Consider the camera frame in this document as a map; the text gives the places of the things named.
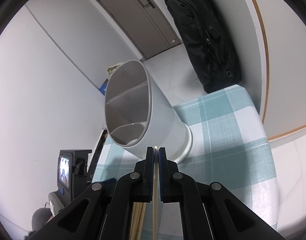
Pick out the white sack with cloth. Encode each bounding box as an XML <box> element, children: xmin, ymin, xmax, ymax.
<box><xmin>107</xmin><ymin>62</ymin><xmax>122</xmax><ymax>75</ymax></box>

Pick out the grey brown door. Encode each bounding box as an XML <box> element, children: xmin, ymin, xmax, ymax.
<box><xmin>97</xmin><ymin>0</ymin><xmax>181</xmax><ymax>60</ymax></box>

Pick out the teal plaid tablecloth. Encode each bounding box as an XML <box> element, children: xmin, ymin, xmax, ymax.
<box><xmin>93</xmin><ymin>85</ymin><xmax>279</xmax><ymax>239</ymax></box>

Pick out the black hanging backpack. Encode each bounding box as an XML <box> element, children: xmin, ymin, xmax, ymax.
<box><xmin>164</xmin><ymin>0</ymin><xmax>241</xmax><ymax>93</ymax></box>

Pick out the white utensil holder cup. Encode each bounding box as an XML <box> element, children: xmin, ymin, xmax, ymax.
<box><xmin>105</xmin><ymin>60</ymin><xmax>193</xmax><ymax>163</ymax></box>

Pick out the wooden chopstick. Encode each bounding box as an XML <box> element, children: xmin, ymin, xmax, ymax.
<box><xmin>129</xmin><ymin>202</ymin><xmax>142</xmax><ymax>240</ymax></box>
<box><xmin>152</xmin><ymin>146</ymin><xmax>159</xmax><ymax>240</ymax></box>
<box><xmin>136</xmin><ymin>203</ymin><xmax>146</xmax><ymax>240</ymax></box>

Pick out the person's left hand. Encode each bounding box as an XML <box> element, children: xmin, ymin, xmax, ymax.
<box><xmin>31</xmin><ymin>207</ymin><xmax>53</xmax><ymax>231</ymax></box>

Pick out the blue cardboard box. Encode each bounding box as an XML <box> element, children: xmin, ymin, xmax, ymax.
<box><xmin>99</xmin><ymin>79</ymin><xmax>109</xmax><ymax>95</ymax></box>

